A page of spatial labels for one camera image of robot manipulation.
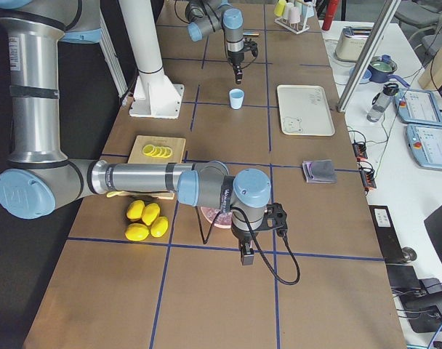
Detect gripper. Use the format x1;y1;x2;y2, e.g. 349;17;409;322
231;225;258;265
227;49;244;84

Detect steel muddler with black tip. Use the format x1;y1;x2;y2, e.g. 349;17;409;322
243;31;260;37

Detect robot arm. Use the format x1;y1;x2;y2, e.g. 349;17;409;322
185;1;246;84
0;9;230;265

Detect light blue plastic cup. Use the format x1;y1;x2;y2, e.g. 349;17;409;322
229;88;245;110

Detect pink bowl of ice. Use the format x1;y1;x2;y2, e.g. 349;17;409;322
201;207;232;229

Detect yellow cup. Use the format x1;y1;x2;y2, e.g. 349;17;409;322
273;0;287;17

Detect white cup rack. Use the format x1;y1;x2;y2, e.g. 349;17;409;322
274;17;310;35

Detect white cup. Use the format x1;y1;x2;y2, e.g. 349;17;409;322
287;6;302;25

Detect cream bear tray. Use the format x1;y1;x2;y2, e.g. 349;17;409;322
276;84;335;137

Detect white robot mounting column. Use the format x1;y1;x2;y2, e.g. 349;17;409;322
119;0;185;119

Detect yellow lemon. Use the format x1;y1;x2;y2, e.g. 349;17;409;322
124;223;150;241
126;200;145;222
150;216;169;238
141;203;161;225

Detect folded grey purple cloth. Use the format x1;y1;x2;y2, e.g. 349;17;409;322
302;159;337;184

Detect red bottle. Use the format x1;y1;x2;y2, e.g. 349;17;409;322
321;0;340;31

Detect lemon slices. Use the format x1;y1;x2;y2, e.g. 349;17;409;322
142;144;173;159

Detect wooden cutting board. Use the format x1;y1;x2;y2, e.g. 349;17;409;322
118;135;188;201

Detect blue bowl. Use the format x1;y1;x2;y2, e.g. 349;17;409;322
349;67;371;84

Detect blue saucepan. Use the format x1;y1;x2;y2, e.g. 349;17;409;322
368;55;410;87

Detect clear water bottle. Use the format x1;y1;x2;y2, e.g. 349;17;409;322
366;82;399;122

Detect yellow plastic knife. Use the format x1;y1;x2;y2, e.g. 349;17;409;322
106;190;123;198

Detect blue teach pendant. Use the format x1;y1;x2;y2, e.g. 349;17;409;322
395;89;442;127
406;124;442;171

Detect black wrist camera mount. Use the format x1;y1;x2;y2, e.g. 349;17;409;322
243;38;258;59

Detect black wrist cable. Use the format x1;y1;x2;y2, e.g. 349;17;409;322
195;203;301;286

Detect aluminium frame post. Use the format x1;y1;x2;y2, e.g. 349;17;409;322
337;0;401;113

